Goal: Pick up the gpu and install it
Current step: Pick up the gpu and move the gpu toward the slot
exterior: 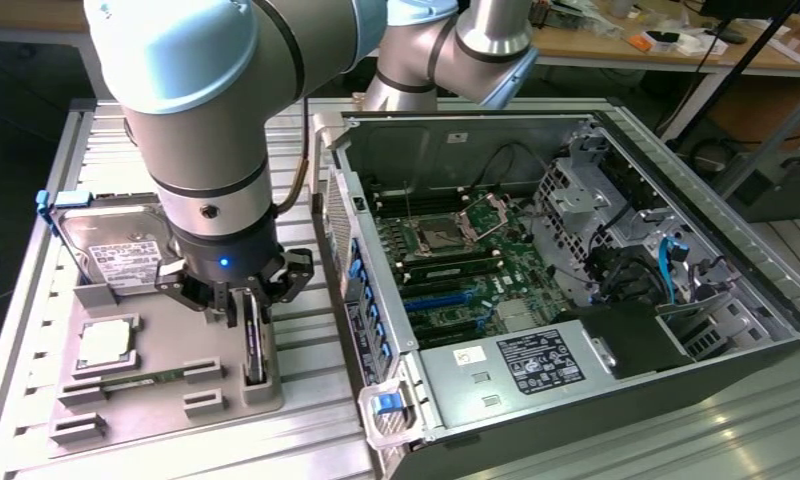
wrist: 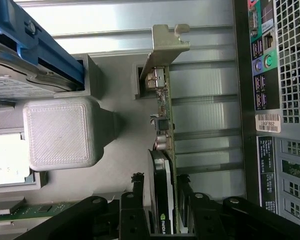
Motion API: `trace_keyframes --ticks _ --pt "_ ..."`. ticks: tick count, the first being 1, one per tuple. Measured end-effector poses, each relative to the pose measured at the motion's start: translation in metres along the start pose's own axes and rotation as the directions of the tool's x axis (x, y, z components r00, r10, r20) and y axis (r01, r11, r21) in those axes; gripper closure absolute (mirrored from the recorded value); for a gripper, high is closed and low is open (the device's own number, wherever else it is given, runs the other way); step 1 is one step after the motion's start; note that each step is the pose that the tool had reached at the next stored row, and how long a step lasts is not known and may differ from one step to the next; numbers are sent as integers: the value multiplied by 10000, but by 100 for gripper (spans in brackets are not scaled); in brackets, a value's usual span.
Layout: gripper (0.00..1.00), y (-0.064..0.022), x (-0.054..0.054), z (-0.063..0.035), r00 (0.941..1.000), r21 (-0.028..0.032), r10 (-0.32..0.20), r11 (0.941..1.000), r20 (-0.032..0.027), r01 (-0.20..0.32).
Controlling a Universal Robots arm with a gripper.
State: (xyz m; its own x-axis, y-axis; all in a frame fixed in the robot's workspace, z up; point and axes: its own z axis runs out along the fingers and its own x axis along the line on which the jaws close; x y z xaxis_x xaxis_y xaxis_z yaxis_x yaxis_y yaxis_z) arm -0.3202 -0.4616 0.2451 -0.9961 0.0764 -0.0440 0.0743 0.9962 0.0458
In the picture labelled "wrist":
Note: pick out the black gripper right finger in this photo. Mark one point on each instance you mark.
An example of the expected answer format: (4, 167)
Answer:
(205, 220)

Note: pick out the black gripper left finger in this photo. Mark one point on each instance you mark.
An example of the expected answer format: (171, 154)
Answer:
(132, 217)

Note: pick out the green RAM stick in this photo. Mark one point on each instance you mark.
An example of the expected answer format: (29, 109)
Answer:
(40, 208)

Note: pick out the grey plastic parts rack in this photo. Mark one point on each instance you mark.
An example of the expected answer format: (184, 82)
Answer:
(65, 132)

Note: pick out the grey computer tower case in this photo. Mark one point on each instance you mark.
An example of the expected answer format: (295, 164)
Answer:
(243, 100)

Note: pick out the silver CPU chip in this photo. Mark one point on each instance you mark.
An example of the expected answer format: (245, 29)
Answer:
(7, 160)

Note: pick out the hard disk in blue carrier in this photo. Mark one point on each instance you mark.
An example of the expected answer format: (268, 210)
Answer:
(10, 75)

